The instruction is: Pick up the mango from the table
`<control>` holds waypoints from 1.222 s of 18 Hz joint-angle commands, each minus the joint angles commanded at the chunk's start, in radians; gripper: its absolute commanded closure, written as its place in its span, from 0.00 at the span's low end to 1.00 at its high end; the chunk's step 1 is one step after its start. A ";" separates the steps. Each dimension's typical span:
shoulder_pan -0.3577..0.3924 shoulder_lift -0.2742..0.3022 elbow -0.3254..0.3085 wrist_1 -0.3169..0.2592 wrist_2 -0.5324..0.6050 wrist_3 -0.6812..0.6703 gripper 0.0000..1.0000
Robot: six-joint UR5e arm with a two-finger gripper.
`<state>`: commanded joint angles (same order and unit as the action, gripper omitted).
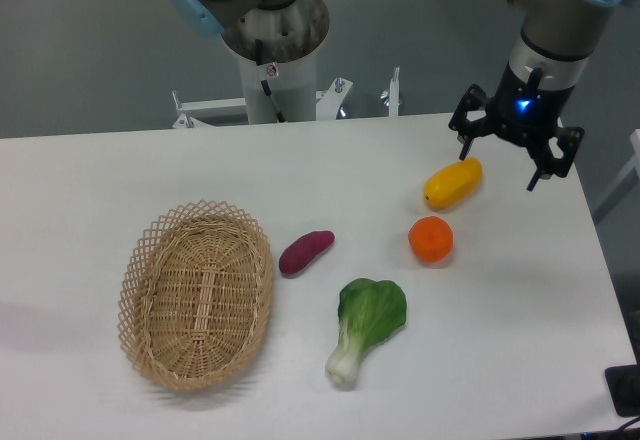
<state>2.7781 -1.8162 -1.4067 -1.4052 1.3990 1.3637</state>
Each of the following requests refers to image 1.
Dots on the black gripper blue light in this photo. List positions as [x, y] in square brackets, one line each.
[523, 116]

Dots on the yellow mango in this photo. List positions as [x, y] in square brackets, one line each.
[452, 183]

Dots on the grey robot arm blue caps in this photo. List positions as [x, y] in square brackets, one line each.
[276, 41]

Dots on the white furniture leg right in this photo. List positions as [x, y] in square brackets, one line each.
[621, 185]

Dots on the orange fruit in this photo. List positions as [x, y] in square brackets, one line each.
[431, 239]

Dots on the green bok choy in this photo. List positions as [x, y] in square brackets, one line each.
[369, 313]

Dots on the purple sweet potato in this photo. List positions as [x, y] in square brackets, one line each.
[302, 252]

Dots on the black device at table edge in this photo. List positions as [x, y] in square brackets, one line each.
[623, 386]

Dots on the woven wicker basket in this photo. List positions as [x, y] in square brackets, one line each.
[196, 296]

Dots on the white metal base frame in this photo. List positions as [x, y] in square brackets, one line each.
[329, 105]

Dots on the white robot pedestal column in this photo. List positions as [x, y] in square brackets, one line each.
[278, 92]

